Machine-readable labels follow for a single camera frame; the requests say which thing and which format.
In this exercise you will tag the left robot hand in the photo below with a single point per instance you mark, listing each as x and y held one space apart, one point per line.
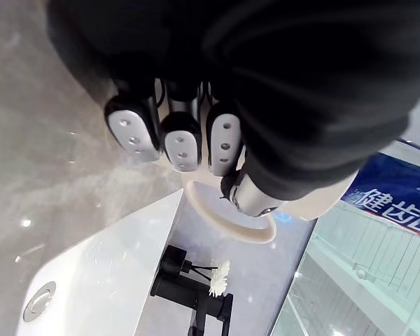
266 70

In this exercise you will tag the blue toothpaste box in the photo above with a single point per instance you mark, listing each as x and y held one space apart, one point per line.
392 189

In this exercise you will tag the white bristle brush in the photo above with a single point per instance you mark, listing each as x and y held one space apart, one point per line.
220 288

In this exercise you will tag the black faucet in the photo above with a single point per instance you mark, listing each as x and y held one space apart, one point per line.
175 280

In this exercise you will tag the white sink basin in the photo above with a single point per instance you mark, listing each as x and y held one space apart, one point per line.
101 266

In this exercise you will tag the silver sink drain plug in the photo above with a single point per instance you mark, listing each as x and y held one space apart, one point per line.
39 301

